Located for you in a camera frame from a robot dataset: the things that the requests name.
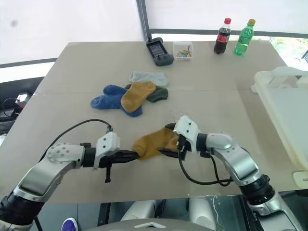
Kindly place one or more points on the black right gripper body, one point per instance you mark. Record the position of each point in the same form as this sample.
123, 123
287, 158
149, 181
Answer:
184, 146

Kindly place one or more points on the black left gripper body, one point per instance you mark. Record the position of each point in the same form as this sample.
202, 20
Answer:
113, 160

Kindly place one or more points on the mustard yellow sock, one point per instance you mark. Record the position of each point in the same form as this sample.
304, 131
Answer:
154, 144
137, 96

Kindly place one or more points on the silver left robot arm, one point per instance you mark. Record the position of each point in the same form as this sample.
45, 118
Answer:
41, 173

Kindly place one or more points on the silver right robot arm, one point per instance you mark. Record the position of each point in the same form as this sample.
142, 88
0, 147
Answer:
243, 163

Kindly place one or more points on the dark green sock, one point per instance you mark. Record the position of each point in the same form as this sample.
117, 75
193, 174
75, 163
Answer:
158, 93

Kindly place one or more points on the pale blue sock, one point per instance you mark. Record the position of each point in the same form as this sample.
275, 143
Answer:
149, 77

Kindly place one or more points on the white plastic basket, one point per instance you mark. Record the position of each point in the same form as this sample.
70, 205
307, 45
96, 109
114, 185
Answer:
286, 106

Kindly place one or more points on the silver robot torso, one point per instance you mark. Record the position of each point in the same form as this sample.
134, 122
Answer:
149, 225

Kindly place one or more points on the colourful clips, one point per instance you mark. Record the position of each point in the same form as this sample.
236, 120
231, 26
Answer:
184, 54

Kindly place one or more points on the dark grey handheld game console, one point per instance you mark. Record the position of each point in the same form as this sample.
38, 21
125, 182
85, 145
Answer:
158, 51

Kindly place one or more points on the purple shoe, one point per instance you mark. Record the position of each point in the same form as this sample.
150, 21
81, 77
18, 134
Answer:
69, 225

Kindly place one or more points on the clear plastic box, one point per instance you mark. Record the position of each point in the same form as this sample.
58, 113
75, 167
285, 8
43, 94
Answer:
183, 45

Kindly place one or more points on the cola bottle with red cap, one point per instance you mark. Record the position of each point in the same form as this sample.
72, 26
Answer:
222, 38

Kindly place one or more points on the red and white device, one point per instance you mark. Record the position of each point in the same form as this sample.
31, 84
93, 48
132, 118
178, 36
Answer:
22, 98

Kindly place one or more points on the green bottle with yellow cap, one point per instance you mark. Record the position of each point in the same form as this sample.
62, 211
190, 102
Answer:
243, 39

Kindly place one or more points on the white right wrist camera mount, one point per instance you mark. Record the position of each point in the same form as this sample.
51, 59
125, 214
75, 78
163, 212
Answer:
187, 130

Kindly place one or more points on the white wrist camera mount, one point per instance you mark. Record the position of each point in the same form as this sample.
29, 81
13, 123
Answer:
187, 130
108, 142

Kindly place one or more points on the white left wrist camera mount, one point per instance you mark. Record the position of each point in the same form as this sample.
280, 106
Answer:
108, 142

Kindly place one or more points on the grey aluminium frame post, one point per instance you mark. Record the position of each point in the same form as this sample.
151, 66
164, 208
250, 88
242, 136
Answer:
144, 19

